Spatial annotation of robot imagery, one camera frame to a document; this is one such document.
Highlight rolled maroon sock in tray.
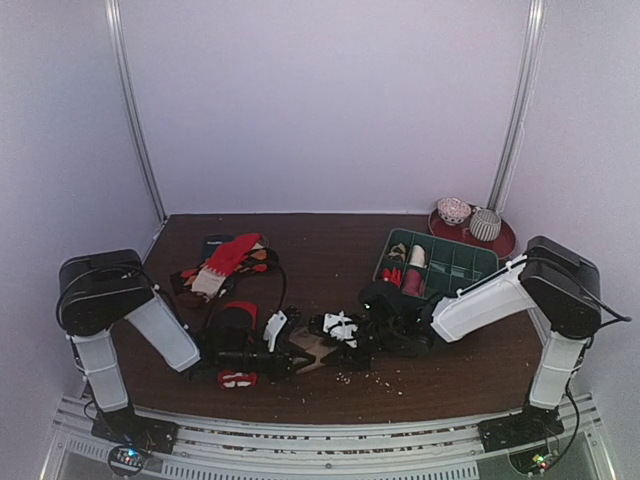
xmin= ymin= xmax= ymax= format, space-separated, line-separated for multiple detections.
xmin=402 ymin=269 xmax=424 ymax=297

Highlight rolled red sock in tray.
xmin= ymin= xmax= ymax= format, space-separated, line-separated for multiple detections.
xmin=380 ymin=268 xmax=403 ymax=288

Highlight red sock pair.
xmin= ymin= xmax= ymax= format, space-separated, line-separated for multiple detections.
xmin=215 ymin=301 xmax=259 ymax=390

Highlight circuit board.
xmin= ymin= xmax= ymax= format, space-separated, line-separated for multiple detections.
xmin=106 ymin=445 xmax=162 ymax=476
xmin=508 ymin=447 xmax=560 ymax=477

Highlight dark blue sock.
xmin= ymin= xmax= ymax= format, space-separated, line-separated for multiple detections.
xmin=201 ymin=235 xmax=227 ymax=260

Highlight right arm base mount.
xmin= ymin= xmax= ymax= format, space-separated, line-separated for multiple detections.
xmin=478 ymin=403 xmax=565 ymax=453

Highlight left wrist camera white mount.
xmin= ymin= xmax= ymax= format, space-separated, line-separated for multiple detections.
xmin=263 ymin=310 xmax=288 ymax=353

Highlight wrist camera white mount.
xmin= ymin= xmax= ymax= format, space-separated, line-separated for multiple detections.
xmin=263 ymin=310 xmax=288 ymax=353
xmin=322 ymin=311 xmax=359 ymax=349

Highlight red white sock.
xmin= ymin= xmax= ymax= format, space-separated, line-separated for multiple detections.
xmin=191 ymin=233 xmax=261 ymax=298

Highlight rolled patterned sock in tray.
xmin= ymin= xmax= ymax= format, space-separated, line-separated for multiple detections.
xmin=387 ymin=242 xmax=407 ymax=263

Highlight aluminium frame post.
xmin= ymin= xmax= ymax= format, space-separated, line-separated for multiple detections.
xmin=487 ymin=0 xmax=547 ymax=215
xmin=104 ymin=0 xmax=168 ymax=225

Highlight left aluminium frame post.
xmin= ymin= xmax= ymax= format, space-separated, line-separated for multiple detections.
xmin=104 ymin=0 xmax=168 ymax=225

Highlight dark red plate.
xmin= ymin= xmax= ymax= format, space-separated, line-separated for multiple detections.
xmin=428 ymin=209 xmax=517 ymax=261

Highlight left circuit board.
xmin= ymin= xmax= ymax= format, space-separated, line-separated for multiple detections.
xmin=106 ymin=445 xmax=162 ymax=476

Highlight striped grey cup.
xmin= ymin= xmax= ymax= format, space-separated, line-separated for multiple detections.
xmin=469 ymin=208 xmax=502 ymax=242

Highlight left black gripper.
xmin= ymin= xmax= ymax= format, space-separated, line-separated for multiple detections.
xmin=219 ymin=340 xmax=314 ymax=386

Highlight right aluminium frame post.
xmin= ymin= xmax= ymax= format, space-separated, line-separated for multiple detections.
xmin=487 ymin=0 xmax=547 ymax=215

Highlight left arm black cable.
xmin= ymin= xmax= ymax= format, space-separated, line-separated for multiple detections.
xmin=199 ymin=262 xmax=289 ymax=341

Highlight rolled cream sock in tray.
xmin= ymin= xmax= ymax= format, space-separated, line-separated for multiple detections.
xmin=408 ymin=244 xmax=427 ymax=268

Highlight right circuit board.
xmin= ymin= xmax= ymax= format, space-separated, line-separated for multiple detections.
xmin=508 ymin=447 xmax=560 ymax=477

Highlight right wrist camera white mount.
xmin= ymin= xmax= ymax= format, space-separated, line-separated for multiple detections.
xmin=322 ymin=311 xmax=359 ymax=349

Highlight tan ribbed sock pair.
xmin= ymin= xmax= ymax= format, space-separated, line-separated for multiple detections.
xmin=289 ymin=326 xmax=333 ymax=371

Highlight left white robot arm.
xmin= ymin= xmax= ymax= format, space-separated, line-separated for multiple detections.
xmin=55 ymin=249 xmax=317 ymax=444

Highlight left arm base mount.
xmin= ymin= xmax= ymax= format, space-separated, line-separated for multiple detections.
xmin=91 ymin=407 xmax=178 ymax=454

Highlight front aluminium rail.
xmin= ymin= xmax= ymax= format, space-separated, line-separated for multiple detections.
xmin=36 ymin=395 xmax=622 ymax=479

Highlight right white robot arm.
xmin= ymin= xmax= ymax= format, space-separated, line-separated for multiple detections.
xmin=310 ymin=236 xmax=603 ymax=442

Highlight green divided organizer tray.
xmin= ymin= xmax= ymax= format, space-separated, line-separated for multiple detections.
xmin=373 ymin=228 xmax=499 ymax=302

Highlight argyle black orange sock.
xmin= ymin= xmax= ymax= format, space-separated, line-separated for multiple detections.
xmin=169 ymin=241 xmax=279 ymax=302

